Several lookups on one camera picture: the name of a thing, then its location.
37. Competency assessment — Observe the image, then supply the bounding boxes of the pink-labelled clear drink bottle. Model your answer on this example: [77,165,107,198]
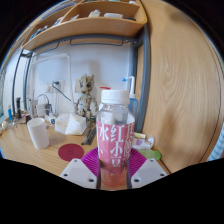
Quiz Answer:
[95,89,136,188]

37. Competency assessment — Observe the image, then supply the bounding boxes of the dark pens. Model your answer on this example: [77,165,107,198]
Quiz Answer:
[81,125,98,146]

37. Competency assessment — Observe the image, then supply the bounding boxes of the white power strip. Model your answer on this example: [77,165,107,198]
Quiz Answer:
[44,113,57,125]

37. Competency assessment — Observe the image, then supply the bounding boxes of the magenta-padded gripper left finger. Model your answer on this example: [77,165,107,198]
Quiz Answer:
[59,146,102,190]

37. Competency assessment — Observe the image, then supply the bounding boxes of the white cup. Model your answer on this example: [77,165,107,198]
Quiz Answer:
[26,117,50,150]

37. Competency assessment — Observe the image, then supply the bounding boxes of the wooden shelf unit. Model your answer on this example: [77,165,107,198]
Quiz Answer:
[21,0,148,52]

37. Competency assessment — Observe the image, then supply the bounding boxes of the grey metal frame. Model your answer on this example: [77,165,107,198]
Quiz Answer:
[11,23,151,133]

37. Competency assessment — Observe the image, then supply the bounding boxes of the green packet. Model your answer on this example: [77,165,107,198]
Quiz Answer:
[138,149,162,161]

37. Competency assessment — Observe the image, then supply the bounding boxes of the black electric shaver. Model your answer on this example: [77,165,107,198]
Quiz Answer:
[14,97,23,119]

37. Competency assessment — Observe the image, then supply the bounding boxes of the flat round red coaster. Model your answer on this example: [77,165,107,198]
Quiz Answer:
[57,143,85,162]

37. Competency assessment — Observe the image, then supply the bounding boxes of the blue spray bottle white nozzle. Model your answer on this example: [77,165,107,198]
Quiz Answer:
[121,75,139,122]

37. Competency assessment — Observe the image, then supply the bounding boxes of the white adapter block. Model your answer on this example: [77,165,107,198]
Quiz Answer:
[35,103,51,118]

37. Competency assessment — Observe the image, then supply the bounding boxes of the white and pink packet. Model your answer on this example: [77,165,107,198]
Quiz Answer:
[132,135,155,151]

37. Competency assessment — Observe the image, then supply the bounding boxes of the black cable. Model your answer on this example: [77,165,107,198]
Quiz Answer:
[51,81,73,103]

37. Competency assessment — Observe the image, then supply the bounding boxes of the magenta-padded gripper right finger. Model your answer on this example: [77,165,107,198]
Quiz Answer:
[126,147,168,190]

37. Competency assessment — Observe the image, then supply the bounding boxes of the white wall outlet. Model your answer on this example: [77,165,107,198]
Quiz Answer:
[74,78,83,94]
[53,79,65,93]
[45,82,54,94]

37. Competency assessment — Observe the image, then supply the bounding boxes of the small blue tube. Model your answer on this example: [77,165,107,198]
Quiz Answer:
[7,104,14,123]

